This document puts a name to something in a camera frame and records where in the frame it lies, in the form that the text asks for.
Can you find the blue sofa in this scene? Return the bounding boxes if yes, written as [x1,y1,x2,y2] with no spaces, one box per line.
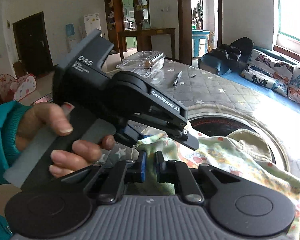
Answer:
[197,45,300,118]

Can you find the black clothes pile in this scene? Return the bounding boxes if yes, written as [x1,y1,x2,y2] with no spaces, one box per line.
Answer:
[207,37,254,75]

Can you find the black round induction cooktop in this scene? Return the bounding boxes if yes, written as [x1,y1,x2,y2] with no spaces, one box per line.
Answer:
[190,115,281,164]

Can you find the dark entrance door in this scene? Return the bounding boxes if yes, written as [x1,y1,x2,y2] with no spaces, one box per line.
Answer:
[13,12,54,76]

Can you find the black marker pen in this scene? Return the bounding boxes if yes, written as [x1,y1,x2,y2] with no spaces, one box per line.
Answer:
[172,71,183,87]

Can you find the left hand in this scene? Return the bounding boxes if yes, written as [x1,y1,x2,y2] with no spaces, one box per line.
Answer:
[14,102,116,179]

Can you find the pink heart play tent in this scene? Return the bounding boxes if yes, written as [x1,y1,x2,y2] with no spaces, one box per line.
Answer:
[0,74,37,102]

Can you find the butterfly pillow upper left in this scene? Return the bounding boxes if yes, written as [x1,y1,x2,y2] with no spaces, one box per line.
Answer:
[248,49,294,80]

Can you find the butterfly pillow lower left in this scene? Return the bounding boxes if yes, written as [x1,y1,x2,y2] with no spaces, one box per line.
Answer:
[241,65,289,97]

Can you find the floral children's jacket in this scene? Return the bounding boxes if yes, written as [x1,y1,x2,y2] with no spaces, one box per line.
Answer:
[129,124,300,239]

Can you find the white refrigerator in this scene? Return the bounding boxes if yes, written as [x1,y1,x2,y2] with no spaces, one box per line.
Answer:
[83,13,102,37]

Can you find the teal sleeved forearm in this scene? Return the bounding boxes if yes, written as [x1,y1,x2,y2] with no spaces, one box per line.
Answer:
[0,101,31,185]

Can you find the dark wooden side table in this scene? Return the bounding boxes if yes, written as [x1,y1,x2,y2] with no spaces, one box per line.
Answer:
[117,28,175,60]

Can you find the blue white cabinet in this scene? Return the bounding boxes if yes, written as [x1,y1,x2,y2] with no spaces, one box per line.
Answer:
[192,30,210,58]

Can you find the dark wooden display cabinet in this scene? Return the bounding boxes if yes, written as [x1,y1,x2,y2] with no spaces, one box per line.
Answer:
[104,0,151,53]

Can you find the quilted grey star tablecloth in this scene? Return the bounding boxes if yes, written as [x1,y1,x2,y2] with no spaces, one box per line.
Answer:
[99,58,300,181]

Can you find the clear plastic clamshell box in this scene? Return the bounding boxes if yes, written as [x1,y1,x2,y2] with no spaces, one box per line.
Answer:
[116,51,166,78]

